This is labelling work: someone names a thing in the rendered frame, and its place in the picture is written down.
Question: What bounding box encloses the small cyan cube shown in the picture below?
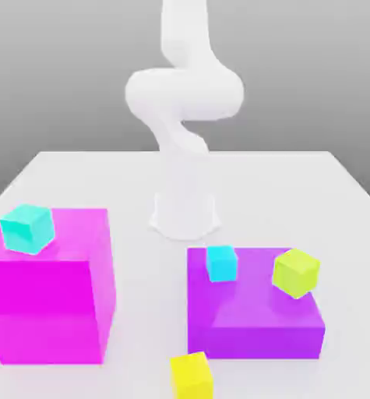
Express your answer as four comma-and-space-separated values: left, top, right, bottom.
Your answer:
206, 245, 239, 284

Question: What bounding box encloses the small lime cube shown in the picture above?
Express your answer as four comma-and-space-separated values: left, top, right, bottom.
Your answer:
272, 248, 322, 300

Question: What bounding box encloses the small turquoise cube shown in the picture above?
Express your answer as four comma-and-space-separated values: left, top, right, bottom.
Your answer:
0, 203, 55, 256

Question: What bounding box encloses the small yellow cube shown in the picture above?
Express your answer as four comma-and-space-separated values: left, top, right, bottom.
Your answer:
169, 351, 214, 399

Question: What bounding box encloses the large purple box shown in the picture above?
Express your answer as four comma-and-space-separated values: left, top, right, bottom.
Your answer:
186, 246, 326, 360

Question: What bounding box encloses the large magenta box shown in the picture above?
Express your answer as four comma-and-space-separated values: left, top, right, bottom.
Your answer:
0, 207, 117, 366

